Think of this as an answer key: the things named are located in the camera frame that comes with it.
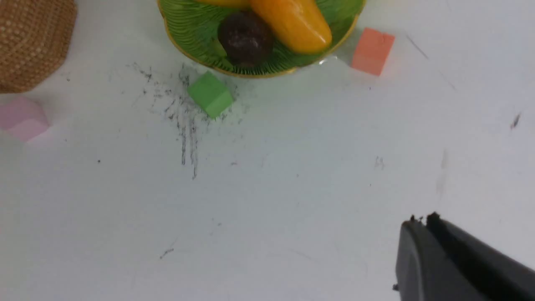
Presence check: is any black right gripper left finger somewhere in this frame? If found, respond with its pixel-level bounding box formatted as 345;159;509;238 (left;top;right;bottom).
395;220;487;301

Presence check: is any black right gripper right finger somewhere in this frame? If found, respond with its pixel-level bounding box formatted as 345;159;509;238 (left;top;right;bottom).
426;212;534;301

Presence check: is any orange yellow toy mango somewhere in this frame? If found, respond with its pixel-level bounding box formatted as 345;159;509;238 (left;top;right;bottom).
249;0;332;54

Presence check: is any dark purple toy mangosteen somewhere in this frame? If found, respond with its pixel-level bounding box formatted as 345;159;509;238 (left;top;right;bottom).
217;10;275;67

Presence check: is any salmon foam cube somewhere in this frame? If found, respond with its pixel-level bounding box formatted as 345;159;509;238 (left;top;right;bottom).
350;27;395;76

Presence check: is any green foam cube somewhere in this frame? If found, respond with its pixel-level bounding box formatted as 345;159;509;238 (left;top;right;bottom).
187;71;234;119

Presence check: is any green glass leaf plate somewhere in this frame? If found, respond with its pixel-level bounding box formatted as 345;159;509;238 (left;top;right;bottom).
157;0;367;79

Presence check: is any pink foam cube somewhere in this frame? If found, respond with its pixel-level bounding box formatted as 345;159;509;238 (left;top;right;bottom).
0;97;50;142

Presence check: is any woven rattan basket green lining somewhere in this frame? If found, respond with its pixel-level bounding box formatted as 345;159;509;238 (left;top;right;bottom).
0;0;78;94

